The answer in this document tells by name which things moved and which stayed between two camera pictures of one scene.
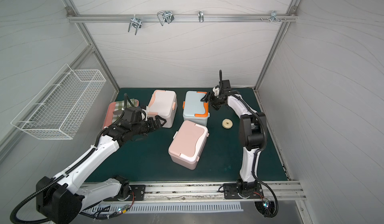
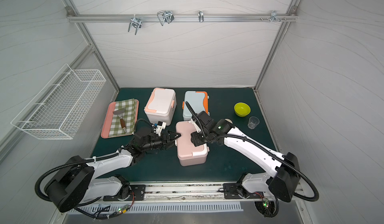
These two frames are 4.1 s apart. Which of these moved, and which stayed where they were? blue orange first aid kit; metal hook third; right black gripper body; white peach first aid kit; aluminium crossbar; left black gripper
Moved: right black gripper body; left black gripper
Stayed: aluminium crossbar; white peach first aid kit; metal hook third; blue orange first aid kit
